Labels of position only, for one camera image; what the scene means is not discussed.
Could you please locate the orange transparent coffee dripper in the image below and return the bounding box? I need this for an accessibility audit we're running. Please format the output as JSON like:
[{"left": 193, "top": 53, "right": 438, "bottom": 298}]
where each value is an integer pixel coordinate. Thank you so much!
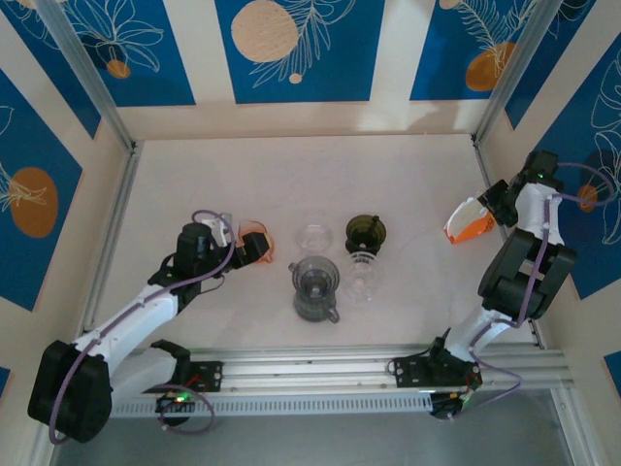
[{"left": 236, "top": 218, "right": 277, "bottom": 266}]

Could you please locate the clear transparent coffee dripper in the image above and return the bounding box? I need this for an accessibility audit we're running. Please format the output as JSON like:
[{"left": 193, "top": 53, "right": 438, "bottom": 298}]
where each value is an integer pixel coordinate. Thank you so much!
[
  {"left": 294, "top": 211, "right": 337, "bottom": 253},
  {"left": 342, "top": 250, "right": 382, "bottom": 303}
]

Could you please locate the grey transparent coffee dripper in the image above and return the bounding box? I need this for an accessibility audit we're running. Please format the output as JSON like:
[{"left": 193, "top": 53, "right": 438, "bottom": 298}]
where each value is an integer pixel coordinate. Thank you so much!
[{"left": 287, "top": 255, "right": 342, "bottom": 324}]

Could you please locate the olive transparent coffee dripper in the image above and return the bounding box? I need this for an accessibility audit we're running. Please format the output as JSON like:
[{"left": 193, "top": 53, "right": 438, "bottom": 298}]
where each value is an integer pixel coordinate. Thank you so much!
[{"left": 343, "top": 213, "right": 389, "bottom": 253}]

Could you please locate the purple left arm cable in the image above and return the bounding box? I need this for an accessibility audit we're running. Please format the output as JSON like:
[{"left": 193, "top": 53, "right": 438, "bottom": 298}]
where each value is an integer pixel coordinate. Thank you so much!
[{"left": 48, "top": 209, "right": 238, "bottom": 446}]

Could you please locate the aluminium frame post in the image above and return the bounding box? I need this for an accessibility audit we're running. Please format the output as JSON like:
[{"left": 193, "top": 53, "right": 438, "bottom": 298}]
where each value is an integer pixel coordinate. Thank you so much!
[
  {"left": 473, "top": 0, "right": 559, "bottom": 146},
  {"left": 36, "top": 0, "right": 137, "bottom": 152}
]

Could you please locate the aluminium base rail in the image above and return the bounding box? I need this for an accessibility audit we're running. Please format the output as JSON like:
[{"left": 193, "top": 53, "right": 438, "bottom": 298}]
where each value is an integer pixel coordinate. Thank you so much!
[{"left": 111, "top": 342, "right": 572, "bottom": 392}]

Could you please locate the white slotted cable duct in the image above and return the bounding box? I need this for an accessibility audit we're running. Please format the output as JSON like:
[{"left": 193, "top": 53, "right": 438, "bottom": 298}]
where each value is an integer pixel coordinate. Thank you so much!
[{"left": 110, "top": 391, "right": 433, "bottom": 416}]

